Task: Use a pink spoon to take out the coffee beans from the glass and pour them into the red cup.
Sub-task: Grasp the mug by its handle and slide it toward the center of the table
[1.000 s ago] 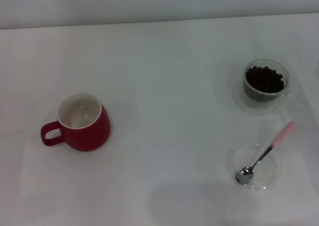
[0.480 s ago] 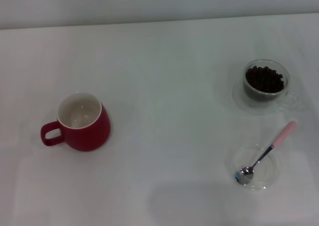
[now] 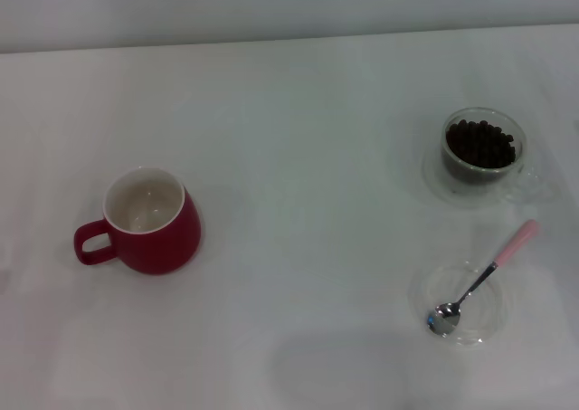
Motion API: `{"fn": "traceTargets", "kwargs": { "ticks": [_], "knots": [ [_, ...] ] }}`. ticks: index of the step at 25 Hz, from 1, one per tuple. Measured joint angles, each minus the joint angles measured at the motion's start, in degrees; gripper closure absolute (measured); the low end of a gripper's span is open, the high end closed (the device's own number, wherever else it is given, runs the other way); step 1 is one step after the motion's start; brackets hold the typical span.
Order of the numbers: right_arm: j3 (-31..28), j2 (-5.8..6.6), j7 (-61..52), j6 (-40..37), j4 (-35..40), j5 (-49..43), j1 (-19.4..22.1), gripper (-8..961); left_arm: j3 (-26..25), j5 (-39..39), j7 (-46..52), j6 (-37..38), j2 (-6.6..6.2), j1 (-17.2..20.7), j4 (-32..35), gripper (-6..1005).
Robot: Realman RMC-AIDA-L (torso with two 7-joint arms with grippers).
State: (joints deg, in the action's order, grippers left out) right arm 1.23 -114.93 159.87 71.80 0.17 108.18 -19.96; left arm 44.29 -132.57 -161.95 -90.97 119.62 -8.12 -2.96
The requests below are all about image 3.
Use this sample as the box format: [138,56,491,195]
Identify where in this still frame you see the red ceramic mug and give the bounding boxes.
[73,166,203,276]

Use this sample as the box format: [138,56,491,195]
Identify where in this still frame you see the pink handled metal spoon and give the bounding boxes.
[425,219,540,338]

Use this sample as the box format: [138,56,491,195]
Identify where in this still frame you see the glass saucer under cup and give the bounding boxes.
[422,146,551,210]

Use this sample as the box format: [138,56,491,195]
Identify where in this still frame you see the clear glass cup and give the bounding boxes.
[441,107,542,203]

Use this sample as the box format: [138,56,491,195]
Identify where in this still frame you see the clear glass spoon saucer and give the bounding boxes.
[408,260,507,348]

